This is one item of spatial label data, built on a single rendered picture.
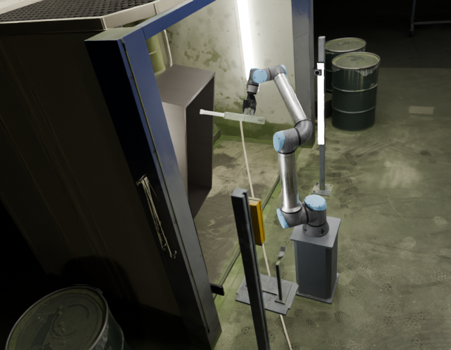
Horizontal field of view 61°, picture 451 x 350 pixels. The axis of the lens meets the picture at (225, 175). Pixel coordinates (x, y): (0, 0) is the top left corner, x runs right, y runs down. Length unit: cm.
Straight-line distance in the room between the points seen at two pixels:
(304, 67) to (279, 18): 60
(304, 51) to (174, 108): 222
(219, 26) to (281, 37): 74
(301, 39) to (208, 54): 119
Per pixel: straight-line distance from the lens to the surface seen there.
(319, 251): 287
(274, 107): 486
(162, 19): 194
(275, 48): 457
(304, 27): 440
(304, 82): 461
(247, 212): 171
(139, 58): 178
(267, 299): 232
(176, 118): 264
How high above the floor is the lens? 265
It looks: 35 degrees down
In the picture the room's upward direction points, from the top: 10 degrees counter-clockwise
